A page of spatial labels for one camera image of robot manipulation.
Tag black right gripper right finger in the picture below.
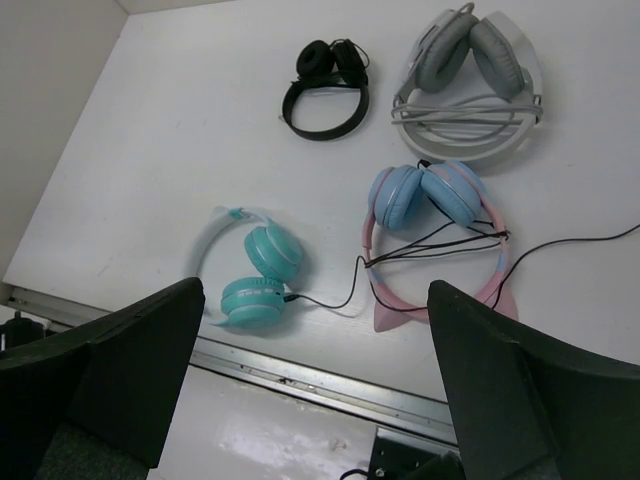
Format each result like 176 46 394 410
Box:
427 280 639 479

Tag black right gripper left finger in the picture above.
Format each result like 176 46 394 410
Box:
1 277 205 479

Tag small black headphones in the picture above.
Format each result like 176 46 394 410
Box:
281 38 370 141

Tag aluminium table edge rail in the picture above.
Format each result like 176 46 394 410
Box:
4 287 458 447

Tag white grey gaming headset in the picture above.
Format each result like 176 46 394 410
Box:
391 2 543 170

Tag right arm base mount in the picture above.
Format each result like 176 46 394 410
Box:
339 427 466 480

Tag pink blue cat-ear headphones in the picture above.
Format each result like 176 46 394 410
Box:
362 161 518 333

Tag thin black audio cable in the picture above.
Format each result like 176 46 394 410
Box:
282 256 370 310

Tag teal cat-ear headphones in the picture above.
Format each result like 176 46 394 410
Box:
183 208 303 330

